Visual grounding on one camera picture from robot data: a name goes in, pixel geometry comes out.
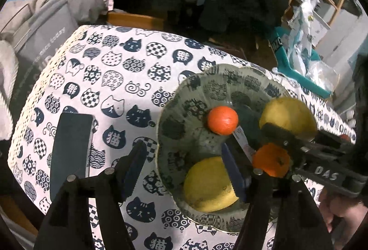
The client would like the grey laundry bag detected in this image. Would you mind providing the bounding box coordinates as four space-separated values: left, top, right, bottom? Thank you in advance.
13 0 79 115

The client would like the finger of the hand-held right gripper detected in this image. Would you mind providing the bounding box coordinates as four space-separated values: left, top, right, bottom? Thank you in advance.
262 122 320 153
233 127 257 161

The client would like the cat print tablecloth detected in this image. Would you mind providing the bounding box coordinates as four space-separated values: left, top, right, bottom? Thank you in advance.
7 24 357 250

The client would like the teal plastic crate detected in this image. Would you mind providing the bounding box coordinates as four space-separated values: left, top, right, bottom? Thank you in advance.
267 27 334 98

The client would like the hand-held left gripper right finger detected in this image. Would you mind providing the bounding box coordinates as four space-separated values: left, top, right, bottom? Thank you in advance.
221 142 335 250

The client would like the clear plastic bag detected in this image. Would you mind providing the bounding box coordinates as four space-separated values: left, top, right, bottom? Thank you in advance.
306 60 340 92

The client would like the yellow lemon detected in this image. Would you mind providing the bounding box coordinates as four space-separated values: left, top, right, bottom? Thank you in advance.
183 156 240 213
259 97 318 141

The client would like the green glass bowl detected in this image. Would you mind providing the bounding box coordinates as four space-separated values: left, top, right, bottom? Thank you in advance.
155 64 319 235

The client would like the person's right hand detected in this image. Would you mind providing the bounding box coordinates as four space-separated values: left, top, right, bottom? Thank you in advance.
318 188 368 239

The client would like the small tangerine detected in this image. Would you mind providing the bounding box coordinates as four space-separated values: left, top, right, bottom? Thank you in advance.
207 106 240 136

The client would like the black smartphone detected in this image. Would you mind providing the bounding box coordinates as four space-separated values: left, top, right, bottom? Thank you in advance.
49 112 94 201

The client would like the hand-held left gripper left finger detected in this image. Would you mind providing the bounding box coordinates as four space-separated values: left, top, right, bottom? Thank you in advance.
33 139 148 250

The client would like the grey clothes pile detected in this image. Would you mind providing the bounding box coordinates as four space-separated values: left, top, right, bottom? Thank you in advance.
65 0 114 25

